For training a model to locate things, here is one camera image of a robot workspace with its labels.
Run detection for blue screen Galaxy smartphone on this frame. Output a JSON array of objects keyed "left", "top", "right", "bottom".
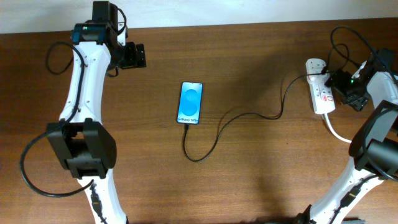
[{"left": 177, "top": 82, "right": 203, "bottom": 124}]

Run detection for black USB charging cable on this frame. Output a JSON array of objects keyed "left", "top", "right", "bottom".
[{"left": 182, "top": 43, "right": 349, "bottom": 163}]

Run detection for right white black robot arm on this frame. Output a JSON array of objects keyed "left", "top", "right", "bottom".
[{"left": 293, "top": 49, "right": 397, "bottom": 224}]

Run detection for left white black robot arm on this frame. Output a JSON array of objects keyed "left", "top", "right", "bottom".
[{"left": 47, "top": 1, "right": 146, "bottom": 223}]

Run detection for white power strip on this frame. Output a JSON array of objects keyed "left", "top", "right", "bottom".
[{"left": 307, "top": 73, "right": 335, "bottom": 114}]

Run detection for white wall charger plug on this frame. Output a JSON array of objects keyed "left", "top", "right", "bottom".
[{"left": 305, "top": 58, "right": 326, "bottom": 75}]

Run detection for left black camera cable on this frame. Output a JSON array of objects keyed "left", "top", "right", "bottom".
[{"left": 19, "top": 7, "right": 128, "bottom": 224}]

